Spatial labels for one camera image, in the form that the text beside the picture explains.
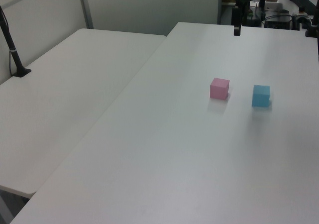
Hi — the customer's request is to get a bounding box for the black clamp camera stand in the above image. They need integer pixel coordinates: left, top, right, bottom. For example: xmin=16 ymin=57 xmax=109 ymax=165
xmin=305 ymin=0 xmax=319 ymax=38

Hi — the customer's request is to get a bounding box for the grey flat box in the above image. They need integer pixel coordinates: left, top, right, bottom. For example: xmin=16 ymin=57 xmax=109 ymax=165
xmin=265 ymin=3 xmax=284 ymax=12

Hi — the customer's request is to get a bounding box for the pink cube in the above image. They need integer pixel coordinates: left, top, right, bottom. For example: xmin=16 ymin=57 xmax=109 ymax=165
xmin=209 ymin=78 xmax=230 ymax=100

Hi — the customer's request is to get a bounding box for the black stand cable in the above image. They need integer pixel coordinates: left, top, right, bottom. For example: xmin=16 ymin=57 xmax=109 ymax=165
xmin=0 ymin=8 xmax=16 ymax=76

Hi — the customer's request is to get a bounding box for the blue cube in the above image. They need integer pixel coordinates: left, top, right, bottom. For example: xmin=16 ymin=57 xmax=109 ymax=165
xmin=251 ymin=84 xmax=271 ymax=108

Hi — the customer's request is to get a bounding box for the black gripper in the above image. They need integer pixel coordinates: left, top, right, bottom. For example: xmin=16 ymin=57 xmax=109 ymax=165
xmin=231 ymin=6 xmax=244 ymax=37

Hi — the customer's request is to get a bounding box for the black camera stand pole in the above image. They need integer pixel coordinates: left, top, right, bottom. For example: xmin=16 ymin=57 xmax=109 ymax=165
xmin=0 ymin=5 xmax=32 ymax=78

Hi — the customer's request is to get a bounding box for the black electronics box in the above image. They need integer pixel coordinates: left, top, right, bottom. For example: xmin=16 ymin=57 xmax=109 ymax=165
xmin=264 ymin=14 xmax=293 ymax=30

